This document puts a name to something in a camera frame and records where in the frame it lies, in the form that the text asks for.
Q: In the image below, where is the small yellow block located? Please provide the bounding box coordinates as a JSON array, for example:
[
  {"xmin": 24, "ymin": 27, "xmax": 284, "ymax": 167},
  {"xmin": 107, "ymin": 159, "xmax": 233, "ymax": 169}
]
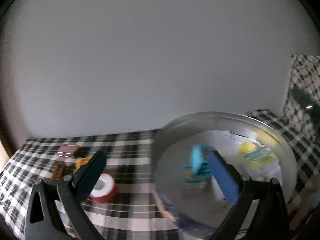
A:
[{"xmin": 238, "ymin": 141, "xmax": 256, "ymax": 155}]

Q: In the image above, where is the plaid cloth on chair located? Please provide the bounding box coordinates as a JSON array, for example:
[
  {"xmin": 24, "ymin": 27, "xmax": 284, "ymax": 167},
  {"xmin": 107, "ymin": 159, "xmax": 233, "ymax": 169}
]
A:
[{"xmin": 283, "ymin": 55, "xmax": 319, "ymax": 142}]

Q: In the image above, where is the yellow toy block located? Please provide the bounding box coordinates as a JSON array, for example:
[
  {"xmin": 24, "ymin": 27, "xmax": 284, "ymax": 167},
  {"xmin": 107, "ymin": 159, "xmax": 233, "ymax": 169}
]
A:
[{"xmin": 73, "ymin": 156, "xmax": 92, "ymax": 174}]

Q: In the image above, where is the person's hand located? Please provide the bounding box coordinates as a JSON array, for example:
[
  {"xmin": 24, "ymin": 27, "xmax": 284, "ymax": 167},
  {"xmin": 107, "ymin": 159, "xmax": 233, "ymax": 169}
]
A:
[{"xmin": 287, "ymin": 180, "xmax": 319, "ymax": 230}]

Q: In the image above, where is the black white plaid tablecloth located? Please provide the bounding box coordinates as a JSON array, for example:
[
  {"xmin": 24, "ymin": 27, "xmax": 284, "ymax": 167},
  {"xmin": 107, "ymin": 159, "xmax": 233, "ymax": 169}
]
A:
[{"xmin": 1, "ymin": 110, "xmax": 319, "ymax": 239}]

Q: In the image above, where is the teal bear toy block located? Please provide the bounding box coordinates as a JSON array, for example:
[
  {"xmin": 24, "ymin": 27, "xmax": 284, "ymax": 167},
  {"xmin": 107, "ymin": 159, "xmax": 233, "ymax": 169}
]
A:
[{"xmin": 184, "ymin": 144, "xmax": 215, "ymax": 184}]

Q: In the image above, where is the blue cookie tin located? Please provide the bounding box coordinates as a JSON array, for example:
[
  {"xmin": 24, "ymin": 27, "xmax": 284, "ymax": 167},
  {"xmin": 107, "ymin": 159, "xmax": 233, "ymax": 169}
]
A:
[{"xmin": 151, "ymin": 112, "xmax": 297, "ymax": 239}]

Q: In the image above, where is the brown wallet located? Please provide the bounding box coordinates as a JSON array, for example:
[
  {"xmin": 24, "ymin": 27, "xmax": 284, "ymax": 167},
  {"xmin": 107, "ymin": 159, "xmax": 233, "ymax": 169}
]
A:
[{"xmin": 55, "ymin": 144, "xmax": 80, "ymax": 158}]

